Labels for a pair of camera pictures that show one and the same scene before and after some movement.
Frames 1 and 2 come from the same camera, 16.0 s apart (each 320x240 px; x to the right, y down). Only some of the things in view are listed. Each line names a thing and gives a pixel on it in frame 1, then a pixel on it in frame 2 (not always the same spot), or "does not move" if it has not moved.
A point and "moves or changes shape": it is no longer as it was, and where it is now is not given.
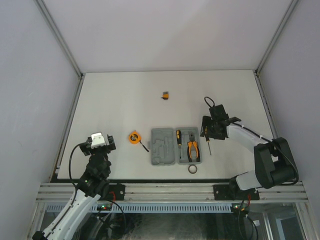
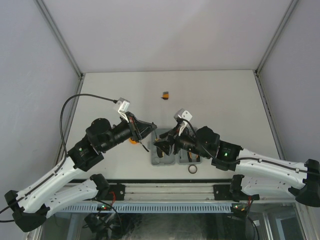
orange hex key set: x=165 y=95 does not move
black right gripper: x=207 y=121 -> x=173 y=138
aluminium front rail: x=61 y=192 does not move
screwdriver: x=207 y=138 moves or changes shape
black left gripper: x=86 y=149 -> x=139 y=129
